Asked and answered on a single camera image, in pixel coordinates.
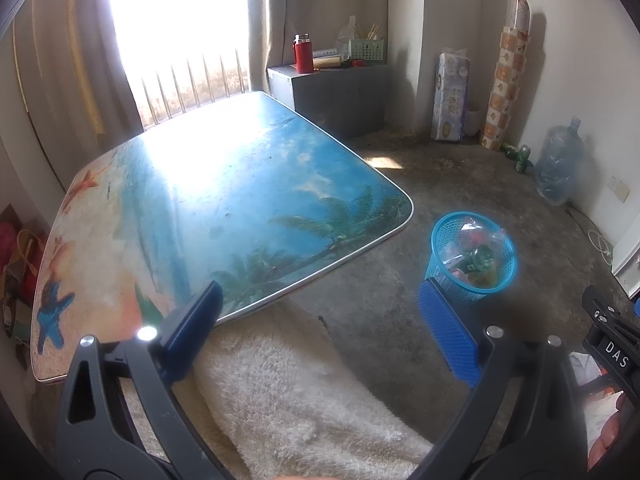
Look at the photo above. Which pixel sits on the green plastic storage basket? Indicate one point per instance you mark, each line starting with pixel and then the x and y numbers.
pixel 367 51

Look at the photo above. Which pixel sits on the beige curtain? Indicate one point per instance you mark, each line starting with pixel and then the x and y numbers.
pixel 320 0
pixel 65 35

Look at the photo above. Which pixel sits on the blue mesh waste basket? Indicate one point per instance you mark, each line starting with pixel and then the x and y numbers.
pixel 445 265

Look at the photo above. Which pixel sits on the orange patterned paper roll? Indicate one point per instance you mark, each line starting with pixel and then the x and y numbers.
pixel 502 95

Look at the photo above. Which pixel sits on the clear water jug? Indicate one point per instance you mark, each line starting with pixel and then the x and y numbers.
pixel 557 165

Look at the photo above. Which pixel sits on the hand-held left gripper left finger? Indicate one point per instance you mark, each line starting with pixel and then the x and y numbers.
pixel 192 330

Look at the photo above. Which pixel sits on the grey cabinet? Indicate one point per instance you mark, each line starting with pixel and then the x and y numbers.
pixel 340 100

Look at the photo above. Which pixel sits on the metal window grille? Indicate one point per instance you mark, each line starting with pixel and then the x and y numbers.
pixel 190 85

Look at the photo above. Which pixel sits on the white appliance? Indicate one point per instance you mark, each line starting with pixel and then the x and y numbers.
pixel 627 265

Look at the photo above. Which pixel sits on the green glass bottle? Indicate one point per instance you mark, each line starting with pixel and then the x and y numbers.
pixel 509 150
pixel 524 159

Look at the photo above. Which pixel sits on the white fuzzy blanket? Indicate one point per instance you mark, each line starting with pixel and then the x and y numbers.
pixel 280 390

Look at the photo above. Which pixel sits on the white plastic bag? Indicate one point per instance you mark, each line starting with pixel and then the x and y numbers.
pixel 348 30

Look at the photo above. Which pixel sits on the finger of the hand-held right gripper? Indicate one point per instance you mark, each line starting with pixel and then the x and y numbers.
pixel 602 310

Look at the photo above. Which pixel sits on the red thermos bottle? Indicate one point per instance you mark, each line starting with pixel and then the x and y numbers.
pixel 303 57

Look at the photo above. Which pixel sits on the person's right hand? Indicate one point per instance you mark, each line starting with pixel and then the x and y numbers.
pixel 612 430

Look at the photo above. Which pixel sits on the toilet paper pack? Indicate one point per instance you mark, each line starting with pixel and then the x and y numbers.
pixel 450 100

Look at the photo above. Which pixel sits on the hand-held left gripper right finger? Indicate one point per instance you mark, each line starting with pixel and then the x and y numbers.
pixel 450 332

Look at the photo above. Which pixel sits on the wooden sticks bundle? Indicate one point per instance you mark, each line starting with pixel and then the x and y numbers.
pixel 375 31

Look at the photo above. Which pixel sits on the wall outlet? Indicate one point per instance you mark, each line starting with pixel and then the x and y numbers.
pixel 620 190

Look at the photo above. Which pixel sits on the red gift bag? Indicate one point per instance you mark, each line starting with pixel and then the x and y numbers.
pixel 30 285

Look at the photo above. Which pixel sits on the small white cup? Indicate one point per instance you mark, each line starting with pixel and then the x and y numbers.
pixel 473 120

